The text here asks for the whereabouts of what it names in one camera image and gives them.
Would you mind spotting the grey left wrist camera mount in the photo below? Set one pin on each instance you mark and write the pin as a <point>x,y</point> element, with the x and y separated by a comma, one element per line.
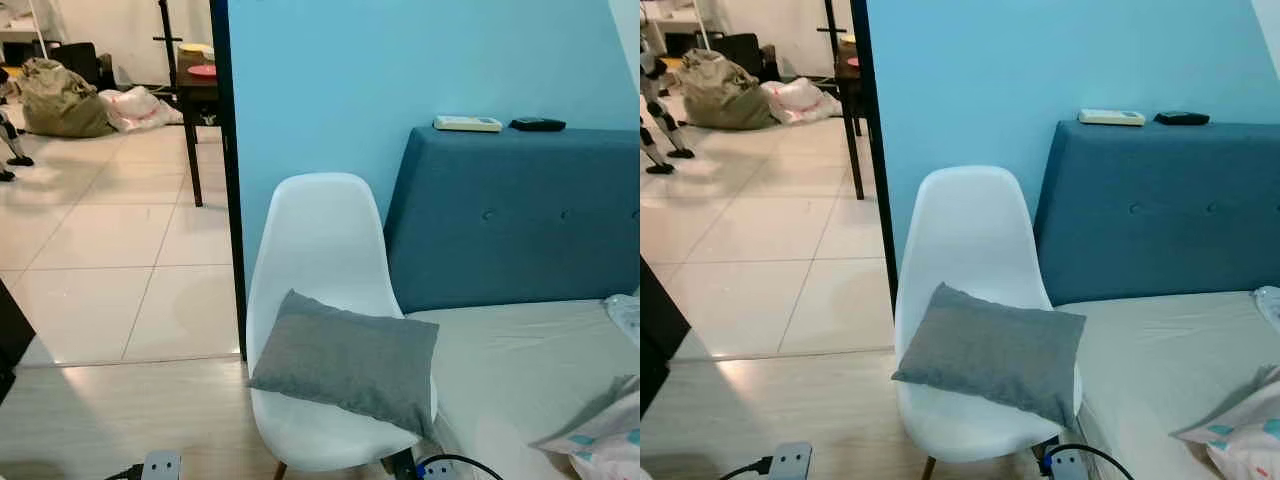
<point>161,467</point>
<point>792,462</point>

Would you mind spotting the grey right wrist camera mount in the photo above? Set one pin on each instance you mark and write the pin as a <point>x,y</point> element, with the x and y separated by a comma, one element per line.
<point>436,471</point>
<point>1066,467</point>

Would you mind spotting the dark wooden table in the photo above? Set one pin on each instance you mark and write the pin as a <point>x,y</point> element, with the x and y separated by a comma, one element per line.
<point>195,100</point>
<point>849,95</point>

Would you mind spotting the dark cabinet edge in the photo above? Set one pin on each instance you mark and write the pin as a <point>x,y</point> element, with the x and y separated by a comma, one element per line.
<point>12,335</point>
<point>660,330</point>

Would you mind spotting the pink patterned pillow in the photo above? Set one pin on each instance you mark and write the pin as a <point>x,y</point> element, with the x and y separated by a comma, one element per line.
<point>605,445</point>
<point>1245,430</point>

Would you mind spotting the white plastic chair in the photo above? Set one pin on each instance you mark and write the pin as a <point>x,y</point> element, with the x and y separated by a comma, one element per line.
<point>968,232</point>
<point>322,240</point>

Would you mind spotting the blue upholstered headboard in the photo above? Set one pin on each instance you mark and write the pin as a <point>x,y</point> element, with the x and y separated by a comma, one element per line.
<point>1165,210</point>
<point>520,215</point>

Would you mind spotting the white red plastic bag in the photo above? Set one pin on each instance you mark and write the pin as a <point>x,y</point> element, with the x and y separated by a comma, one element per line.
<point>800,100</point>
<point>135,108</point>

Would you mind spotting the beige mattress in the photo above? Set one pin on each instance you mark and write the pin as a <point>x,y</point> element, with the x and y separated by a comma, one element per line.
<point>510,370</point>
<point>1150,365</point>

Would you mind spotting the olive green bag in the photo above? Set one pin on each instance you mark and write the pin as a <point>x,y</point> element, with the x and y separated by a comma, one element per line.
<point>62,100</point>
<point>725,95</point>

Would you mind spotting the white black humanoid robot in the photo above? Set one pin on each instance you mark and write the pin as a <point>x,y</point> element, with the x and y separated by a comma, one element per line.
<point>658,120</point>
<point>10,135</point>

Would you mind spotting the white desk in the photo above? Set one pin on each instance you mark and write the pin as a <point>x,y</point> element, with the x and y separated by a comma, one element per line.
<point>20,30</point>
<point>668,16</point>

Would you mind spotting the grey pillow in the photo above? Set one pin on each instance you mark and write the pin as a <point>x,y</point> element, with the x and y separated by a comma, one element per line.
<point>345,360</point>
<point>990,350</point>

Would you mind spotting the white remote control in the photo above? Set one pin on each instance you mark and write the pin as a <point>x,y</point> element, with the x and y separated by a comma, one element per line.
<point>1111,117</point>
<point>467,123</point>

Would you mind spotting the clear plastic bag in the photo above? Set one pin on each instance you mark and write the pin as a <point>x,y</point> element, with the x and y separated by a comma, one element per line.
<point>625,315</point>
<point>1269,307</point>

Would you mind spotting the black door frame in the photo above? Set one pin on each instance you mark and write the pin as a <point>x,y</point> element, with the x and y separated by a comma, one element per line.
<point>228,180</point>
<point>872,170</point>

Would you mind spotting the black pole stand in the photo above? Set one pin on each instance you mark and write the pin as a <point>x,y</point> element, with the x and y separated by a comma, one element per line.
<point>830,30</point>
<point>168,40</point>

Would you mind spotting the black remote control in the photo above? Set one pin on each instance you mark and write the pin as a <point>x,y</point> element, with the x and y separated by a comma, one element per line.
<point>1182,118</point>
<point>538,124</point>

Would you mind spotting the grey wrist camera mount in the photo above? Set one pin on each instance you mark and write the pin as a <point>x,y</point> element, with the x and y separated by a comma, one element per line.
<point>792,462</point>
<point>1066,467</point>
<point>436,471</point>
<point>161,467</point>

